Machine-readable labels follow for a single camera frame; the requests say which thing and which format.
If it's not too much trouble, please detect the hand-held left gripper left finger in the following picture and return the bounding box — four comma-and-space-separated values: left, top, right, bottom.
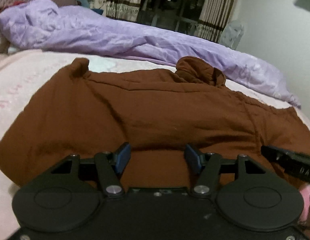
36, 142, 132, 198

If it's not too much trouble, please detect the purple duvet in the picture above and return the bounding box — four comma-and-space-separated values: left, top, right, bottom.
0, 0, 302, 109

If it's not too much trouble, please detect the fan with printed cover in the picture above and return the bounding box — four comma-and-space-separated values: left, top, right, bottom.
219, 20, 244, 51

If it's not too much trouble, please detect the dark window with hanging laundry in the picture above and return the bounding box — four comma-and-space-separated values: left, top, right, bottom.
137, 0, 213, 34

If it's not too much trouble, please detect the pink printed bed sheet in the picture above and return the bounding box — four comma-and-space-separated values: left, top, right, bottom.
0, 49, 310, 235

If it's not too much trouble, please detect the brown padded jacket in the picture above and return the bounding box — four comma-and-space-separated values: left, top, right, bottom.
0, 56, 310, 196

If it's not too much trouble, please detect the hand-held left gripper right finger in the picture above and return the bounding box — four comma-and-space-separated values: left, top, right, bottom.
183, 143, 279, 197

